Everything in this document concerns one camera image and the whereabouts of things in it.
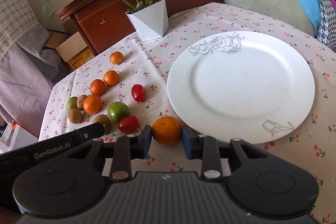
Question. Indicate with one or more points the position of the brown kiwi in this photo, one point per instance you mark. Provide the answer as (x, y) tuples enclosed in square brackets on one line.
[(80, 101), (74, 116), (104, 120)]

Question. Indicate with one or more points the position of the red cherry tomato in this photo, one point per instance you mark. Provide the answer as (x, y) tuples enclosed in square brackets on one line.
[(138, 93), (128, 124)]

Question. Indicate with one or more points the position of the small far orange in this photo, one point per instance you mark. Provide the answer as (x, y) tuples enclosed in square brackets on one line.
[(116, 58)]

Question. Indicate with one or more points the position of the cherry print tablecloth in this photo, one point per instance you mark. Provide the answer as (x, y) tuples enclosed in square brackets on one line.
[(311, 146)]

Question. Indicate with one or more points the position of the green round fruit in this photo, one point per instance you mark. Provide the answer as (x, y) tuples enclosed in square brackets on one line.
[(117, 111)]

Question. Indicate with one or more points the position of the cardboard box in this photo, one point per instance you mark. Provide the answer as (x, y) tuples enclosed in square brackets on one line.
[(70, 45)]

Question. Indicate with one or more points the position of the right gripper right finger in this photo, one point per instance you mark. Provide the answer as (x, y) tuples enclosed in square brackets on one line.
[(204, 148)]

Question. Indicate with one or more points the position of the houndstooth sofa cover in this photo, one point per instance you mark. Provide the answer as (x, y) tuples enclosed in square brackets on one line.
[(326, 28)]

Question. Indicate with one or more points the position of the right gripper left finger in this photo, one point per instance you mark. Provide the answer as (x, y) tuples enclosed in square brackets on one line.
[(128, 148)]

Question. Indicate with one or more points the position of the large orange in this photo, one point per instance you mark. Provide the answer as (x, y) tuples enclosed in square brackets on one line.
[(92, 104)]

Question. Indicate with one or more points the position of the white geometric plant pot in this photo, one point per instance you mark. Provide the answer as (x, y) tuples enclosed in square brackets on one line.
[(151, 22)]

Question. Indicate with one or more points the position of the orange pair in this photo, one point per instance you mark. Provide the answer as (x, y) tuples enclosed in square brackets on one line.
[(111, 78), (97, 87)]

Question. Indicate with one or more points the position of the white floral plate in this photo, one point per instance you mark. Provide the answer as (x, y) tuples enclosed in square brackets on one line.
[(241, 84)]

